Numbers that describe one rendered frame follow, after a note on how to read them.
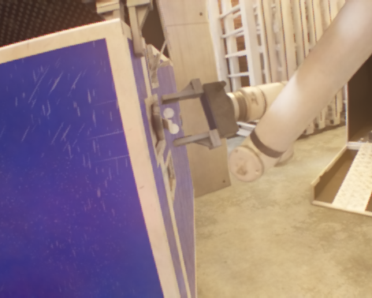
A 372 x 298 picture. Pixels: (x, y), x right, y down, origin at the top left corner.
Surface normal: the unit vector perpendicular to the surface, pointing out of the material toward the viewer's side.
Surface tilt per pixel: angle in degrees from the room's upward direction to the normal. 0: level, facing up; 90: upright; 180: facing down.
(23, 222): 90
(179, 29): 90
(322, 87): 107
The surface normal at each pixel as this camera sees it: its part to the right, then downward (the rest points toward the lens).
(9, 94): -0.01, 0.26
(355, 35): -0.49, 0.44
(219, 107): 0.26, -0.23
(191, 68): 0.36, 0.19
